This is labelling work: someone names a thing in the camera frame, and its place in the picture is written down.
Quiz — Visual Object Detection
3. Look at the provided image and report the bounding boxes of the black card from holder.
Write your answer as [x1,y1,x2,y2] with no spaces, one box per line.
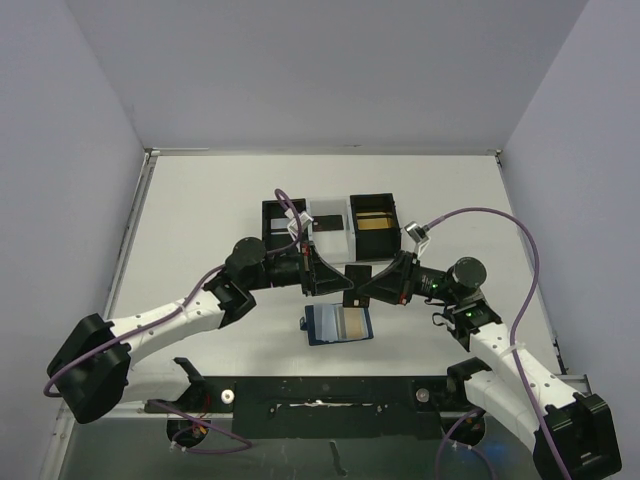
[343,264,372,308]

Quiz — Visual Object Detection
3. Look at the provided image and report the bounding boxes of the blue leather card holder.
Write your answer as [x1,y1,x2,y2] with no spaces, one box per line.
[299,303,374,346]

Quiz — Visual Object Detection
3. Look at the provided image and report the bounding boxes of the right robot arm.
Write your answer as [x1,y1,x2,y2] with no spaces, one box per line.
[358,252,622,479]

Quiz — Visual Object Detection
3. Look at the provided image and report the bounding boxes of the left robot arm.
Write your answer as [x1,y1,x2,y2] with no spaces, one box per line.
[44,237,354,424]

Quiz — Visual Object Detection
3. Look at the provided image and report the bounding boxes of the black bin with silver card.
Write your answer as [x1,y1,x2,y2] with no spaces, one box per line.
[262,199,310,265]

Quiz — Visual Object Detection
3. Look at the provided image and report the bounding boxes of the black bin with gold card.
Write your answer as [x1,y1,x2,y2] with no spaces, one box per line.
[349,193,401,262]

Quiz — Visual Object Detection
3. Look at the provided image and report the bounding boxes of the silver credit card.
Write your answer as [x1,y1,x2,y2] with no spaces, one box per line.
[270,218,298,235]

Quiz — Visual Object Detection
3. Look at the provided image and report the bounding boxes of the black credit card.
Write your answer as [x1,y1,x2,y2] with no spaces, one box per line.
[312,214,345,232]

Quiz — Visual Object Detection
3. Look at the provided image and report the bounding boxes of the gold credit card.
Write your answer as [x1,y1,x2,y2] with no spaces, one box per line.
[356,211,396,231]

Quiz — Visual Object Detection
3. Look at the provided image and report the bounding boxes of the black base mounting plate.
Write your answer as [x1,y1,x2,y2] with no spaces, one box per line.
[170,376,473,440]

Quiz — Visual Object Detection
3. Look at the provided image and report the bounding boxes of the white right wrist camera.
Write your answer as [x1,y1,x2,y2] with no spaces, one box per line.
[404,221,430,258]

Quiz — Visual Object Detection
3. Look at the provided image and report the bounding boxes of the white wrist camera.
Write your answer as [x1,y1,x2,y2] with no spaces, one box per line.
[404,221,430,258]
[285,209,313,240]

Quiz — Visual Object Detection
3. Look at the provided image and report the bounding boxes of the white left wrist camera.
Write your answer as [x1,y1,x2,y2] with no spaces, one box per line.
[285,209,313,240]

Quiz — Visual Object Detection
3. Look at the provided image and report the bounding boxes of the aluminium left side rail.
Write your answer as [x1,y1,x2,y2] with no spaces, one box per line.
[102,149,159,320]

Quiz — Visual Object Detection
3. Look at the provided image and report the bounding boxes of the aluminium rail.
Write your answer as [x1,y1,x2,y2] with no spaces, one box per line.
[57,373,599,421]
[102,149,159,320]

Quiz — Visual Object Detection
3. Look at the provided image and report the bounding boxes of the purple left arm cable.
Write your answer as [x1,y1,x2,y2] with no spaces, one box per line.
[43,188,314,456]

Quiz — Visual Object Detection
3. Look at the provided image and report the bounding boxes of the aluminium front rail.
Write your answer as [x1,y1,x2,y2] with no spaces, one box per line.
[57,373,599,421]

